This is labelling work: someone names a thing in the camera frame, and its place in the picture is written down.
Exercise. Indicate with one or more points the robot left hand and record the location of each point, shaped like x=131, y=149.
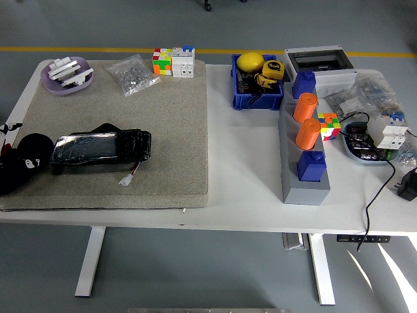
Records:
x=6, y=137

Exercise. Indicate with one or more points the black table control panel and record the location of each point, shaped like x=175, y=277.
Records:
x=363, y=238

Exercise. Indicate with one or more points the purple oval tray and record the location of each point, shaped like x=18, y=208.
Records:
x=65, y=89

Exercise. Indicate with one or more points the silver metal bar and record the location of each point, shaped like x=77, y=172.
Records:
x=65, y=71

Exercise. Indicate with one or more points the white plastic block piece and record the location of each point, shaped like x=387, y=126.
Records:
x=62, y=62

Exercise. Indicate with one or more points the clear bag of metal nuts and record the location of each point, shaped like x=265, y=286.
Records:
x=133, y=76

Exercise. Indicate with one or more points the white table leg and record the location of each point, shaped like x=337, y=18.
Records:
x=321, y=270
x=91, y=261

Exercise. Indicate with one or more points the grey-brown table mat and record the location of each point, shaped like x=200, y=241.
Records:
x=163, y=130

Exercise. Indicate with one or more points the multicoloured puzzle cube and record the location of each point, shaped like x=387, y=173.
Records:
x=162, y=62
x=329, y=127

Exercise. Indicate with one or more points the white circuit breaker blue top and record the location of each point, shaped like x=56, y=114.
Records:
x=389, y=130
x=183, y=63

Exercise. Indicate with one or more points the black chair castor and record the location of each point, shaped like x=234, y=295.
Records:
x=208, y=5

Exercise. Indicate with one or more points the blue plastic bin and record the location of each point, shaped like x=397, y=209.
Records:
x=257, y=99

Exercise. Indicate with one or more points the yellow ball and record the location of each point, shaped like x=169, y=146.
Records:
x=250, y=62

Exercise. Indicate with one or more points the yellow black tape measure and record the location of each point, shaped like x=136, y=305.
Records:
x=265, y=81

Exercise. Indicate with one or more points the round yellow tape measure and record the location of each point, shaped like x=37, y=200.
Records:
x=273, y=68

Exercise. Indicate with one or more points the orange cylinder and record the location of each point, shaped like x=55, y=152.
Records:
x=307, y=133
x=304, y=107

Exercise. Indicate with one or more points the blue square block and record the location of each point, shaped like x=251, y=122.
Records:
x=311, y=168
x=303, y=85

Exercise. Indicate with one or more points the long grey block holder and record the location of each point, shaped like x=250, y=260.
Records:
x=304, y=192

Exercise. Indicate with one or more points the grey box under table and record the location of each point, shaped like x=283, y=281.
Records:
x=294, y=241

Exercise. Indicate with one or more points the grey electrical box clear lid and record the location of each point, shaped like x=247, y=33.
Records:
x=335, y=76

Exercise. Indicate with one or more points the light blue oval tray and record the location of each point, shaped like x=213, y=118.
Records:
x=355, y=157

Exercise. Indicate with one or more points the dark electronic parts pile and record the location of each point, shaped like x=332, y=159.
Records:
x=358, y=143

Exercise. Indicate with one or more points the clear bags of small parts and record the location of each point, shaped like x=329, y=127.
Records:
x=374, y=91

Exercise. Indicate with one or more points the small clear bag of screws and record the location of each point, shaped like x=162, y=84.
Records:
x=407, y=158

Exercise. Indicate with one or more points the black power adapter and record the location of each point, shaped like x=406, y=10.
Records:
x=408, y=186

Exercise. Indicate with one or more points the white plastic bracket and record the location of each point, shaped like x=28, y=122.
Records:
x=78, y=77

